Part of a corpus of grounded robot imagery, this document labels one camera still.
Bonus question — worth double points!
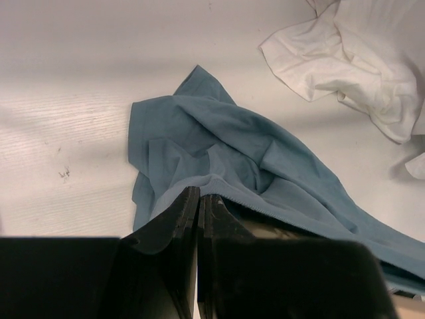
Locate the teal blue t shirt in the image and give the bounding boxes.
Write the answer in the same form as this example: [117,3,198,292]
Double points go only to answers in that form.
[128,66,424,295]

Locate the white t shirt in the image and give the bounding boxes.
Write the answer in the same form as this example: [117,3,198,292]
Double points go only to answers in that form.
[260,1,424,144]

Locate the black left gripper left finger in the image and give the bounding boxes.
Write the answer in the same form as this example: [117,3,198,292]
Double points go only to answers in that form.
[1,187,199,318]

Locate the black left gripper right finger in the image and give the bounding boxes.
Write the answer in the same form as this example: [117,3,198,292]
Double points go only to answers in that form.
[197,195,394,318]

